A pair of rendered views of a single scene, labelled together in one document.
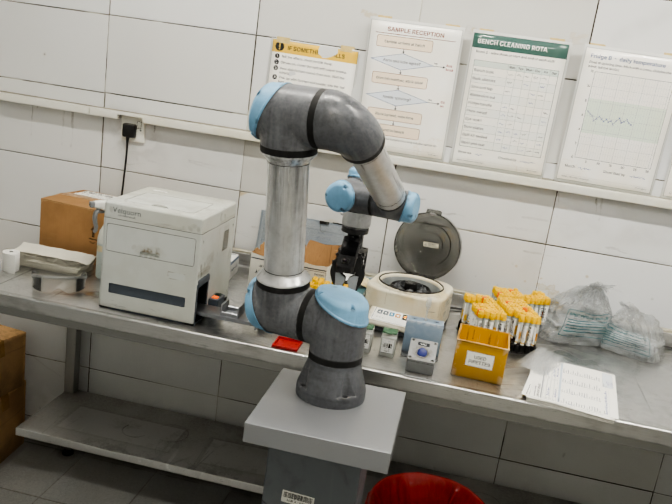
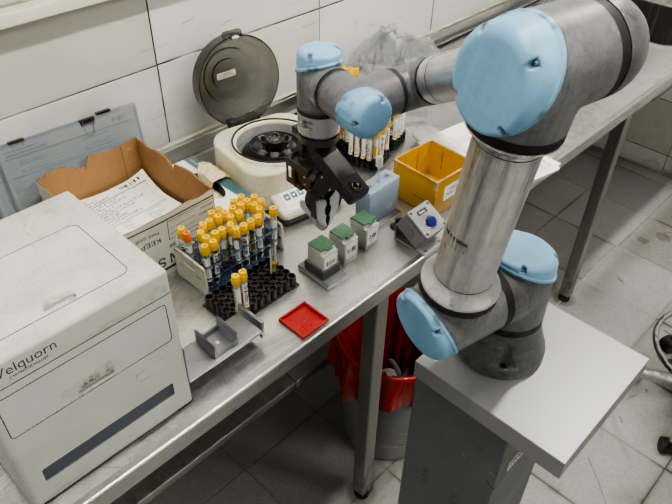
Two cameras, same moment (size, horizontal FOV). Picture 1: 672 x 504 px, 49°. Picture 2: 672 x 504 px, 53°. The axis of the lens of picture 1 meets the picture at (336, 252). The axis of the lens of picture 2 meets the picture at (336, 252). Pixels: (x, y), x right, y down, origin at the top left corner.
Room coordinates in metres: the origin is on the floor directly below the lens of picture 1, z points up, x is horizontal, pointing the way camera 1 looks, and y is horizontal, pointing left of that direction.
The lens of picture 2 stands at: (1.25, 0.79, 1.79)
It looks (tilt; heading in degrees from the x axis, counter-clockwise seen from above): 40 degrees down; 304
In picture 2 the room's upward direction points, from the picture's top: 1 degrees clockwise
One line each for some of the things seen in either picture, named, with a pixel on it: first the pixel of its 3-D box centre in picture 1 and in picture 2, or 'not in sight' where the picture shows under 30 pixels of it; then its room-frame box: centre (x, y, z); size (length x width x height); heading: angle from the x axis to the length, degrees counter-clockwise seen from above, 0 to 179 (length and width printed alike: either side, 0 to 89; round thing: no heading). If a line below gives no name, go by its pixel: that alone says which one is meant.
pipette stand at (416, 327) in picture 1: (422, 337); (377, 200); (1.86, -0.26, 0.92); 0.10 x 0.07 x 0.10; 83
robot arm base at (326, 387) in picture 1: (333, 372); (503, 326); (1.46, -0.03, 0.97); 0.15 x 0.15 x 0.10
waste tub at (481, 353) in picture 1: (480, 353); (431, 178); (1.81, -0.41, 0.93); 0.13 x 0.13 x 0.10; 78
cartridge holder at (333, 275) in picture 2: not in sight; (322, 267); (1.85, -0.04, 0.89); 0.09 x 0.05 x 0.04; 170
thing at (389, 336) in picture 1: (388, 342); (364, 230); (1.83, -0.17, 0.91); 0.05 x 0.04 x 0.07; 171
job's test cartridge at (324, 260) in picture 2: not in sight; (322, 257); (1.85, -0.04, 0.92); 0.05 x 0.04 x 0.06; 170
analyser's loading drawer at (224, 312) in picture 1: (224, 310); (206, 347); (1.87, 0.28, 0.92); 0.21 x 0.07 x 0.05; 81
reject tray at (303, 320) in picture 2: (287, 343); (303, 319); (1.80, 0.09, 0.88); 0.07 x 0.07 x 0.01; 81
